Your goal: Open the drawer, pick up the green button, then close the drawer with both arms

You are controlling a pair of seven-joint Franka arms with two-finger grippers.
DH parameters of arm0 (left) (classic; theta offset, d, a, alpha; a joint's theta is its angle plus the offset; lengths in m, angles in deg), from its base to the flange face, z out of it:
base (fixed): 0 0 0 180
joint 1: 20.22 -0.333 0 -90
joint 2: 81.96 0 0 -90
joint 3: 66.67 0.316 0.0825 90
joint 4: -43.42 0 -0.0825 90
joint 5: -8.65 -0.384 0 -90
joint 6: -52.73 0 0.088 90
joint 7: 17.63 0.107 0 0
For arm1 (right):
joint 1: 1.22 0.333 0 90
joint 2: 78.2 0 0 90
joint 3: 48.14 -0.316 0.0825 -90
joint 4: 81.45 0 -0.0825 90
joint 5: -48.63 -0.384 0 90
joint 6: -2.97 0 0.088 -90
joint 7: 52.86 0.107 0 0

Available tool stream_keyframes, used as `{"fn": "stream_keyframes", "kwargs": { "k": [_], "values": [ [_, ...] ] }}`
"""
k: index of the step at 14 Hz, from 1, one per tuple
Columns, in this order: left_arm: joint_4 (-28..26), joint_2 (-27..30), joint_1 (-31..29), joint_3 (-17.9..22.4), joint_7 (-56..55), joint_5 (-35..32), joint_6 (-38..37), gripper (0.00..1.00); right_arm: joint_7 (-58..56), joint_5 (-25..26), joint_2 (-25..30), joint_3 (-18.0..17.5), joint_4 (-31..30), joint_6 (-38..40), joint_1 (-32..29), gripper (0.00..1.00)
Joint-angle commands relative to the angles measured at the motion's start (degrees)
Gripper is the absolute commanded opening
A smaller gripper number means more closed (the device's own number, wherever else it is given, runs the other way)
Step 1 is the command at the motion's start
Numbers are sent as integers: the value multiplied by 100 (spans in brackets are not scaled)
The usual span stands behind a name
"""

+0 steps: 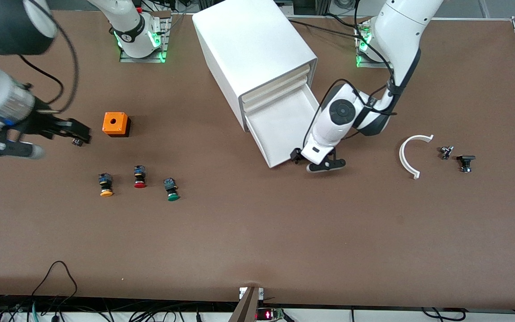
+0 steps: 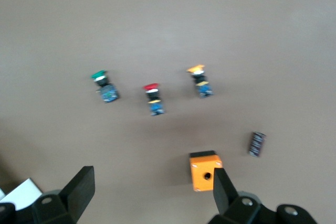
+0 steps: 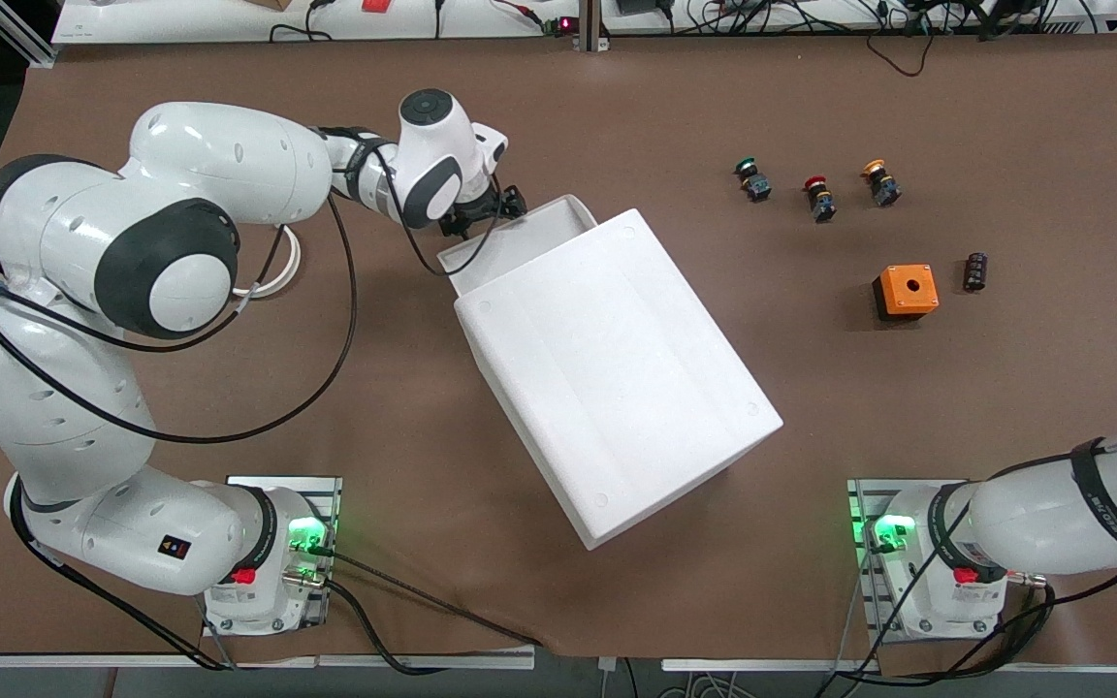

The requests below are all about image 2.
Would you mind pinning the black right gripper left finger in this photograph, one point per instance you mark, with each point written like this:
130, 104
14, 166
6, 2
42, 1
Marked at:
80, 192

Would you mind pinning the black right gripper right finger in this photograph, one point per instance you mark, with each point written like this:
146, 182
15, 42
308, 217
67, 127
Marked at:
224, 192

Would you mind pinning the white plastic drawer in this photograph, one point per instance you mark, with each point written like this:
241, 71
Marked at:
23, 193

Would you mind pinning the green mushroom push button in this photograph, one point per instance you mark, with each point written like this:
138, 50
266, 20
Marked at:
107, 93

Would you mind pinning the yellow mushroom push button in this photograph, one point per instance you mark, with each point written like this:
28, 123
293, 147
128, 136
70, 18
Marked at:
202, 85

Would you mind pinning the red mushroom push button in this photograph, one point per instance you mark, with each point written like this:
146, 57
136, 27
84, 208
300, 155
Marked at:
155, 103

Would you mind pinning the black cylindrical capacitor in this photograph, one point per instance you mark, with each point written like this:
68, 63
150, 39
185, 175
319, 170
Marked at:
257, 144

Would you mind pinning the orange button enclosure box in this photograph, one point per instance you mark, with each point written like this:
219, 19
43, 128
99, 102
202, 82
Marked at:
200, 166

